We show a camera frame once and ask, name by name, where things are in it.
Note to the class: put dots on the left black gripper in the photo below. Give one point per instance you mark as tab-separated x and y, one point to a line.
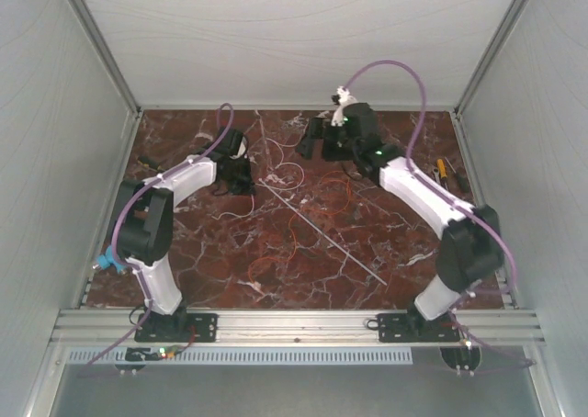
247	186

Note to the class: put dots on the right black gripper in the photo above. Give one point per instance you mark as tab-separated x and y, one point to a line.
306	148

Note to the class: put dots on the long white zip tie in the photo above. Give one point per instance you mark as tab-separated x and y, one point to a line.
335	244

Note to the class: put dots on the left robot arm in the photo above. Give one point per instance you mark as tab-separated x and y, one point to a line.
142	223

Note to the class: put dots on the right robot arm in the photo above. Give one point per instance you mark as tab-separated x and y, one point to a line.
469	236

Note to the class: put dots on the silver wrench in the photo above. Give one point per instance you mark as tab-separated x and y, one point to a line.
443	183

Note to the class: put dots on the blue plastic fitting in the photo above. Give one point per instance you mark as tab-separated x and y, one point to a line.
106	260

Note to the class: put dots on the small circuit board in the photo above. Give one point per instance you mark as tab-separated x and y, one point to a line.
169	351

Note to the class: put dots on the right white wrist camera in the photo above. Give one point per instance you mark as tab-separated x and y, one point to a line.
342	99

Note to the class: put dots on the yellow handled screwdriver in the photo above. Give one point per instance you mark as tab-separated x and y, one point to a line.
441	168

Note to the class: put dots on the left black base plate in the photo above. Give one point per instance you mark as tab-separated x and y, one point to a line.
193	327

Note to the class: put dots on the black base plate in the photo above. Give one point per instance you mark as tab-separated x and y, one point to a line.
402	328
193	327

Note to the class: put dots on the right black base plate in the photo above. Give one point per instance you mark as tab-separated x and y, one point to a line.
402	328

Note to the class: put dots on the aluminium front rail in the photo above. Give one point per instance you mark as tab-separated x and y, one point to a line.
289	328

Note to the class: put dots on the slotted grey cable duct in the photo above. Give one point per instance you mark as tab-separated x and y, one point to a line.
261	356

